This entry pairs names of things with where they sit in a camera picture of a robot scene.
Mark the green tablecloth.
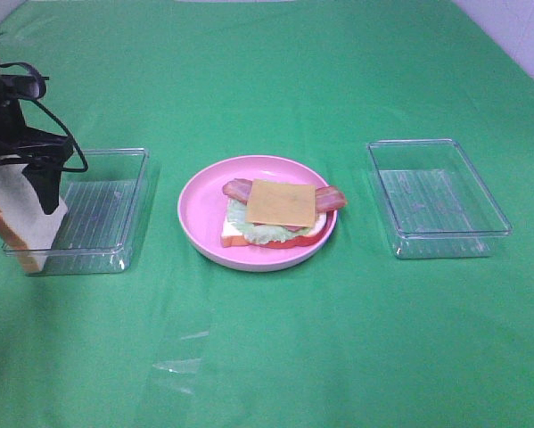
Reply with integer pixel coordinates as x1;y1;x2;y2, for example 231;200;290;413
0;1;534;427

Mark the left clear plastic tray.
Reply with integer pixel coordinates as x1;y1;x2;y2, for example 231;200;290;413
2;148;152;276

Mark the clear plastic tray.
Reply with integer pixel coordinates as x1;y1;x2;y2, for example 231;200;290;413
366;138;513;259
2;148;152;276

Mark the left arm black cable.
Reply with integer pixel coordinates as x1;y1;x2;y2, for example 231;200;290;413
0;62;89;174

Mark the bacon strip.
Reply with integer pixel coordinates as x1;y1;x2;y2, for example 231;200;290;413
315;185;348;212
222;178;253;204

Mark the green lettuce leaf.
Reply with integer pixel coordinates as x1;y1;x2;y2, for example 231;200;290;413
226;199;313;244

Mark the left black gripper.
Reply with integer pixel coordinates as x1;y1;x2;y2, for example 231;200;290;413
0;100;74;215

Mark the clear tape strip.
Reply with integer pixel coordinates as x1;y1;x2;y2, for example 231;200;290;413
151;309;211;396

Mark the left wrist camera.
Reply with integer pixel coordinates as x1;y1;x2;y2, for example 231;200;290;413
0;75;49;100

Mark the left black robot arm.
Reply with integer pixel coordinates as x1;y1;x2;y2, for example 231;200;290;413
0;62;88;215

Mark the toast bread slice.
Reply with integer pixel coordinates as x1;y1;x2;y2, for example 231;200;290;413
221;214;332;250
0;164;68;252

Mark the right clear plastic tray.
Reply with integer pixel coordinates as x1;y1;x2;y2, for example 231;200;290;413
366;138;513;259

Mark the pink round plate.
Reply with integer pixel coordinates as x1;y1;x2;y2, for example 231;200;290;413
177;155;337;272

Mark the yellow cheese slice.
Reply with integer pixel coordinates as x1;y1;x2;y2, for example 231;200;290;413
245;179;316;227

